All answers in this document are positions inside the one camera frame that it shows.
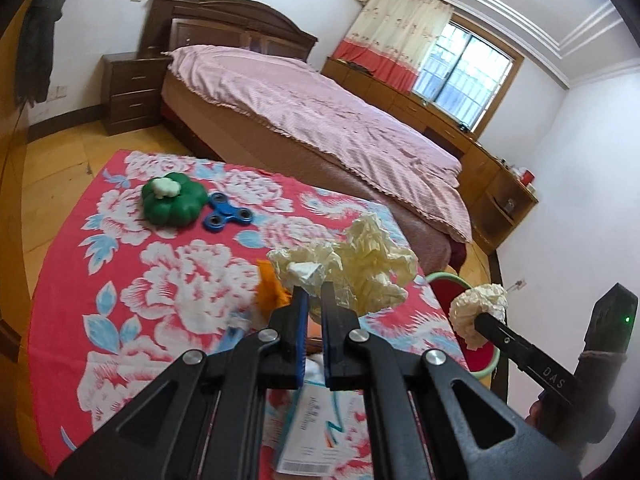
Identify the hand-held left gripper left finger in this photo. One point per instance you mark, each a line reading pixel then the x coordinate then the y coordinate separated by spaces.
pixel 301 340

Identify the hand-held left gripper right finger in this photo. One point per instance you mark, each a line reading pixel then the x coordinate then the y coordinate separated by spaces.
pixel 326 350

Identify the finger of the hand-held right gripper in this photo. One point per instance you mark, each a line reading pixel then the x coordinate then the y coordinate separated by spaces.
pixel 505 337

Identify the cream tissue ball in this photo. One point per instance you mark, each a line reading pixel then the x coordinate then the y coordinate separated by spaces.
pixel 475 310

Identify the red bin with green rim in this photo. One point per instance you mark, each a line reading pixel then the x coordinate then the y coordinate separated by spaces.
pixel 445 292

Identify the large cream tissue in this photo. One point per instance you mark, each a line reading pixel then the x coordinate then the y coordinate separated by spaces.
pixel 370 260

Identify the orange cloth bag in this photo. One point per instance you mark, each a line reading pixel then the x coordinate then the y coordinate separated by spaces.
pixel 270 290

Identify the white printed paper packet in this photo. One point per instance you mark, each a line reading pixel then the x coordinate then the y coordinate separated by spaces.
pixel 320 420

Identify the blue fidget spinner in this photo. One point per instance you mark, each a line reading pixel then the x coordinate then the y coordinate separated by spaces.
pixel 227 212

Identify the red floral tablecloth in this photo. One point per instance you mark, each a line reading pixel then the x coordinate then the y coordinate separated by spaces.
pixel 165 280

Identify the small red container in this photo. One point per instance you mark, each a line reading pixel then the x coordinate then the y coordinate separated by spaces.
pixel 526 175

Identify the green toy pumpkin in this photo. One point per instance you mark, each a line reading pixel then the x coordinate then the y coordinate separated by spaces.
pixel 172 205

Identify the pink striped blanket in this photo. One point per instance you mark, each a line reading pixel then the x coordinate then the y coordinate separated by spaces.
pixel 320 110

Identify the wooden framed window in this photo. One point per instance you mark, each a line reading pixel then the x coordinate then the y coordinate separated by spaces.
pixel 465 70

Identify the dark wooden nightstand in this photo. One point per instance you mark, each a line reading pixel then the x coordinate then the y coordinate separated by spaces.
pixel 132 90

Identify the cream and red curtain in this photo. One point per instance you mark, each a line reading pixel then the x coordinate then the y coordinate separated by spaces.
pixel 395 30

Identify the dark wooden bed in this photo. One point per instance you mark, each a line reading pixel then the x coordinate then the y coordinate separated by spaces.
pixel 210 15

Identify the wooden wardrobe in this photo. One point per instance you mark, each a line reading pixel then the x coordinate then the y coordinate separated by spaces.
pixel 10 160

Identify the dark hanging coat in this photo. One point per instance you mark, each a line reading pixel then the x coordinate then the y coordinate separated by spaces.
pixel 37 35

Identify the white wall socket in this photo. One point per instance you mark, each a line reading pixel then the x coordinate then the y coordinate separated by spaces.
pixel 57 93
pixel 517 285

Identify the long wooden wall cabinet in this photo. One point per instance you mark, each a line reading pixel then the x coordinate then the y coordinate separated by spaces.
pixel 495 190

